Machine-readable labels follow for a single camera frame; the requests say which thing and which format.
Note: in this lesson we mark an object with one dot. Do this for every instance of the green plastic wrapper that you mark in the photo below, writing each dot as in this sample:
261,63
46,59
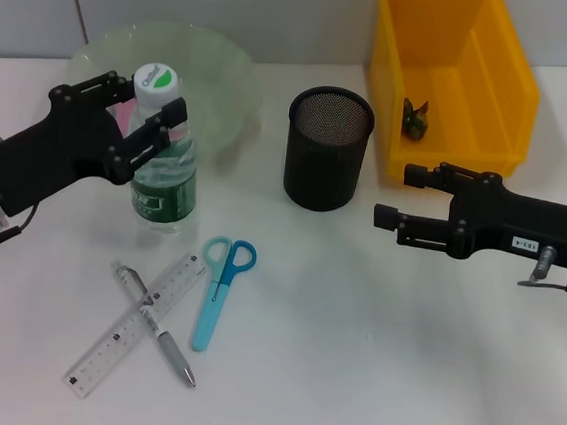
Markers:
415,120

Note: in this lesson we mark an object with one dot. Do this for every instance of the grey clear ballpoint pen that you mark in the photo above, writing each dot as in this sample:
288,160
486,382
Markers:
174,358

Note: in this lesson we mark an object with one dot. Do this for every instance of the blue scissors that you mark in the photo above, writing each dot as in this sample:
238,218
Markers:
207,326

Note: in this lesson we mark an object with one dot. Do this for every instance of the clear green-label water bottle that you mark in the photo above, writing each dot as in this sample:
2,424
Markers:
164,196

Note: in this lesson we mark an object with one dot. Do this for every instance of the black mesh pen cup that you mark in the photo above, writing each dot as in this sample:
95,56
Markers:
325,171

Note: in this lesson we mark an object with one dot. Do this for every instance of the translucent green fruit bowl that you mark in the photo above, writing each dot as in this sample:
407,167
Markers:
211,80

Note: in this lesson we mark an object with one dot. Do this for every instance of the silver right gripper connector post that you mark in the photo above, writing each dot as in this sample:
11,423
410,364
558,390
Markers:
544,260

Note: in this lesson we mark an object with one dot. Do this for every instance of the yellow plastic bin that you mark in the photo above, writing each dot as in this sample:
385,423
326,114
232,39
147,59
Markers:
421,35

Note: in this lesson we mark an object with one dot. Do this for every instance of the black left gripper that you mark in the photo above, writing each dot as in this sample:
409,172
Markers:
58,150

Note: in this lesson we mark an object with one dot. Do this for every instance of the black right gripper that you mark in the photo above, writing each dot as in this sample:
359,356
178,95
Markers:
523,225

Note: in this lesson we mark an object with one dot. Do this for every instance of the clear plastic ruler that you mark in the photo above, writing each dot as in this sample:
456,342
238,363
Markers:
98,360

